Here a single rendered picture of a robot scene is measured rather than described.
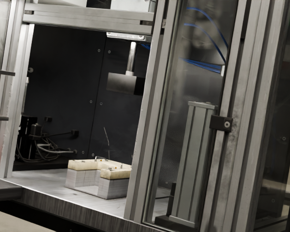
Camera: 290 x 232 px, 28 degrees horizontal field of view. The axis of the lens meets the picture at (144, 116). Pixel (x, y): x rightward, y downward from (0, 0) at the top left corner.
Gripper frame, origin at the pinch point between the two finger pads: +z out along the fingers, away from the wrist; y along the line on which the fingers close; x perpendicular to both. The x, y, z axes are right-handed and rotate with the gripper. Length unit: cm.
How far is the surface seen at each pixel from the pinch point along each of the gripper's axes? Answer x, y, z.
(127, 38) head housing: -0.9, 16.8, 38.1
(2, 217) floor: 236, -112, 243
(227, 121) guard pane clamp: -38.2, 2.0, 21.0
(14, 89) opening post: 18.4, 0.4, 22.3
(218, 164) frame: -37.8, -6.2, 21.4
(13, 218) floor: 230, -112, 249
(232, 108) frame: -38.4, 4.5, 22.2
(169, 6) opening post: -21.7, 22.4, 21.4
